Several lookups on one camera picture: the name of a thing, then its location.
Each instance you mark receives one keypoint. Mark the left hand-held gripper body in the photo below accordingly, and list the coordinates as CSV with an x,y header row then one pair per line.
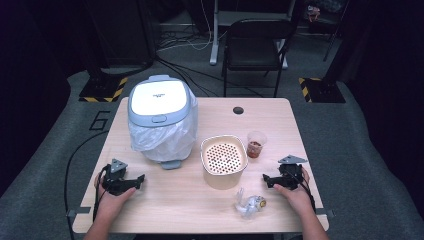
x,y
115,181

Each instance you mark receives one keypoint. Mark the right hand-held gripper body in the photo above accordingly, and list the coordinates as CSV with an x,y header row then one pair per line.
x,y
291,176

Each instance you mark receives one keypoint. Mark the clear plastic wrapper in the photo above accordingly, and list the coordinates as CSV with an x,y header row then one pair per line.
x,y
248,204

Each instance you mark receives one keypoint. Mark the clear plastic cup with leftovers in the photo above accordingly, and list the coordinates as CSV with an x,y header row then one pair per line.
x,y
255,146

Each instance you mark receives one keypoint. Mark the white plastic bin liner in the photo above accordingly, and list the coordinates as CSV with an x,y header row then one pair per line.
x,y
166,141

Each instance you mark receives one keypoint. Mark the beige container with perforated strainer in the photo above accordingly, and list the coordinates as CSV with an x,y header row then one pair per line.
x,y
224,160

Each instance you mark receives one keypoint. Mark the white grey pedal trash bin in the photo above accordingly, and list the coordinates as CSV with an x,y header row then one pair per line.
x,y
158,96

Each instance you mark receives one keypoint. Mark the person's left hand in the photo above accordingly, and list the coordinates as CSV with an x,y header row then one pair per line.
x,y
110,203

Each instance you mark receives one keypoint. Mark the person's right hand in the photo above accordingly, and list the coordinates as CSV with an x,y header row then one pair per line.
x,y
296,198

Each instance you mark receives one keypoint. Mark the black stand pole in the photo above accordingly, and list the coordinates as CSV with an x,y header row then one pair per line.
x,y
95,68
333,68

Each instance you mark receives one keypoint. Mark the black folding chair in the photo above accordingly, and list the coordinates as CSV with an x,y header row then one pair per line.
x,y
255,50

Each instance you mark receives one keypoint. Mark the pink object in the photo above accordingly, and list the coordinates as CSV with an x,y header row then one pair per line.
x,y
313,14

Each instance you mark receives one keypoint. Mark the grey table bracket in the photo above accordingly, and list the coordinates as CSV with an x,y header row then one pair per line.
x,y
80,210
328,212

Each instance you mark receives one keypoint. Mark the yellow black striped base plate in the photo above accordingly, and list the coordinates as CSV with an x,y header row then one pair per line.
x,y
100,90
325,91

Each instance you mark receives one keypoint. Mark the white desk frame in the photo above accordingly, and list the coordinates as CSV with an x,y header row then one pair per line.
x,y
214,40

